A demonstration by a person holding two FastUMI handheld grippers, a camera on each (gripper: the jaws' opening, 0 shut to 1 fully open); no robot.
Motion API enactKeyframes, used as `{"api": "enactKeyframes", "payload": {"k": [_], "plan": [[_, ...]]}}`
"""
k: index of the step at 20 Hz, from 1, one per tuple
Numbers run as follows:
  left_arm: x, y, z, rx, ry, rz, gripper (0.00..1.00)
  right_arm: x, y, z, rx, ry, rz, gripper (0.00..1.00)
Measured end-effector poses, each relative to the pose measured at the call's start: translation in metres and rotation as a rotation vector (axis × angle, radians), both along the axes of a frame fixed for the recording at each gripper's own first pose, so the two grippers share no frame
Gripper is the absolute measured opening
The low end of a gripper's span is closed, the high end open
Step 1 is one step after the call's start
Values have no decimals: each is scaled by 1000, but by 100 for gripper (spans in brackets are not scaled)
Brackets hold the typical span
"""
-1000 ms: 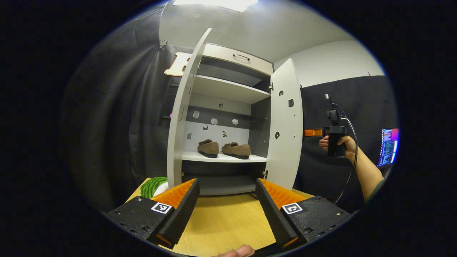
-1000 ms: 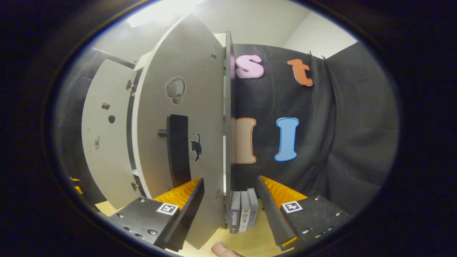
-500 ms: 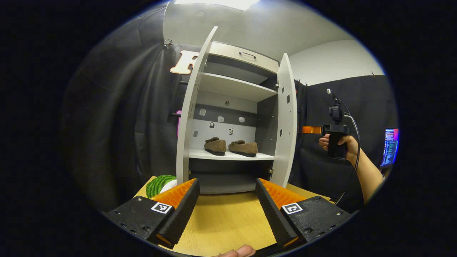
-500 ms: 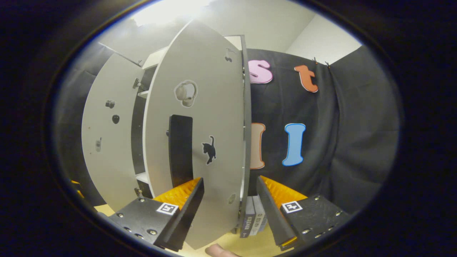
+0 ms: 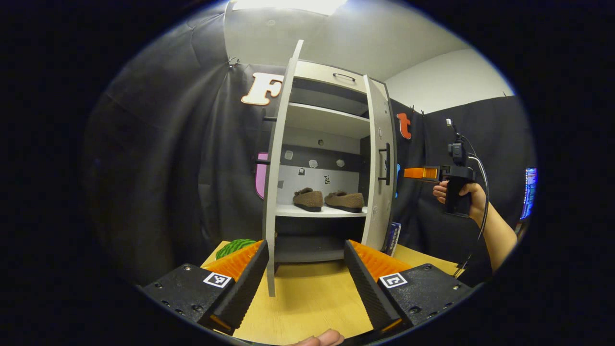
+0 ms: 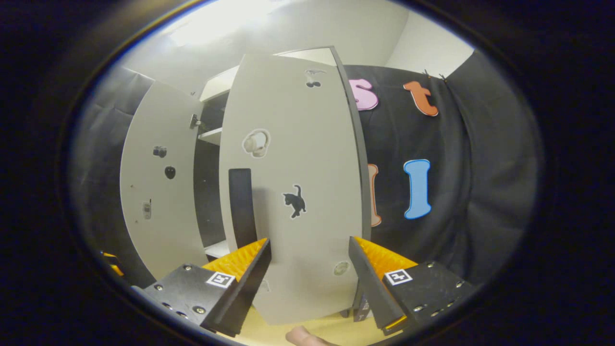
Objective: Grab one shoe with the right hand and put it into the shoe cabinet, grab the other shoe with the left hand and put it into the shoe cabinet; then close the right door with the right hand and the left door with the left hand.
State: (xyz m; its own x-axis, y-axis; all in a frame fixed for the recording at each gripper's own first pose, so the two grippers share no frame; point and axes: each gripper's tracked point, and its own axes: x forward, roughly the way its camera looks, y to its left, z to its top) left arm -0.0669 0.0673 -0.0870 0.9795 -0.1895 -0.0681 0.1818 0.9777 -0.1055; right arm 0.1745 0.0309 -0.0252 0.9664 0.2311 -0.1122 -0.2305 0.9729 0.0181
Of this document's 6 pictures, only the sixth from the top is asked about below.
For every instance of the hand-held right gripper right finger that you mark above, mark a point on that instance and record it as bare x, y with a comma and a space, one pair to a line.
367, 283

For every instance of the metal door hinge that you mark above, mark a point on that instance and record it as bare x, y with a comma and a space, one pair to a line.
194, 121

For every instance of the blue spine book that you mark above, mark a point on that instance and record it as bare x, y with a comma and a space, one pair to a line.
362, 302

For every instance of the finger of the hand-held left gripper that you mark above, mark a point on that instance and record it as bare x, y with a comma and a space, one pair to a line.
114, 264

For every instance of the white shoe cabinet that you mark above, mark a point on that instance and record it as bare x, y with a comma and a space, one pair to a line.
209, 192

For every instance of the white shoe cabinet door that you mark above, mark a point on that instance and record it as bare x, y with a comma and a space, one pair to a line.
312, 158
158, 211

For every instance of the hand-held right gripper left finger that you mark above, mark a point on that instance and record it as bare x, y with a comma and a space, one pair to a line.
252, 278

